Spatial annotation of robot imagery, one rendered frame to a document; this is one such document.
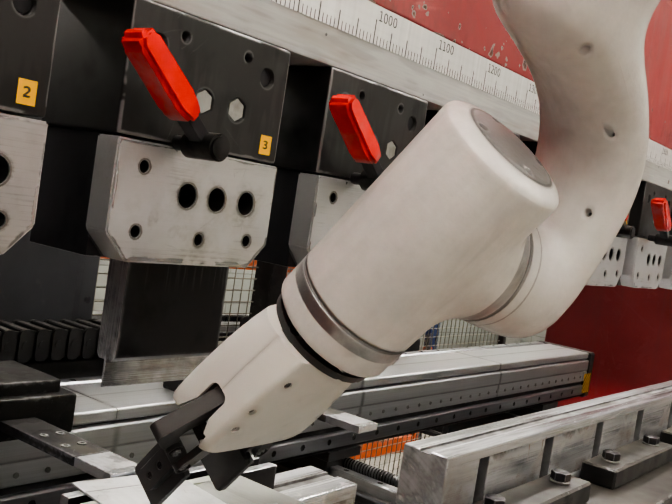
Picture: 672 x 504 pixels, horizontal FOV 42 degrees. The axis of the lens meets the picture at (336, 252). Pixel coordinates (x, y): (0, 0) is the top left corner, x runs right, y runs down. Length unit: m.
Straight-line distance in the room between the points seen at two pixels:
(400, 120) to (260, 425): 0.34
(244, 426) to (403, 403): 0.87
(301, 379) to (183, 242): 0.14
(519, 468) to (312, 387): 0.70
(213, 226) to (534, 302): 0.23
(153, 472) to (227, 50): 0.29
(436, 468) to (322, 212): 0.41
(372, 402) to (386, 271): 0.85
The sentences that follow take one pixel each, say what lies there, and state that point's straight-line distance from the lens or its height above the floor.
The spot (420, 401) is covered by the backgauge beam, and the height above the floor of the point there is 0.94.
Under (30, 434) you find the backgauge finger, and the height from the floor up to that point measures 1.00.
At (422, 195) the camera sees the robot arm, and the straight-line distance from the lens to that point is 0.46.
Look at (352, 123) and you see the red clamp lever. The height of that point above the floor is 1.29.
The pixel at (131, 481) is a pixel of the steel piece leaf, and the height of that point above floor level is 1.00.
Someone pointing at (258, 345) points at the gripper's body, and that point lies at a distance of 0.52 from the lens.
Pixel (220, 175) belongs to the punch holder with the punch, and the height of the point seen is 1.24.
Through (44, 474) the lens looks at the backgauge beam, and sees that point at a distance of 0.93.
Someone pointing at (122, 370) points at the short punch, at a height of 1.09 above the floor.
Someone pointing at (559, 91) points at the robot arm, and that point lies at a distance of 0.53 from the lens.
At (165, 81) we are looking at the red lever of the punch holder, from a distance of 0.53.
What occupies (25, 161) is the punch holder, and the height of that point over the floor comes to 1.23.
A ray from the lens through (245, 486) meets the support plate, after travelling 0.72.
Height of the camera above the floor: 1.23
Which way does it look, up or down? 3 degrees down
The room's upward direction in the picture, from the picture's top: 9 degrees clockwise
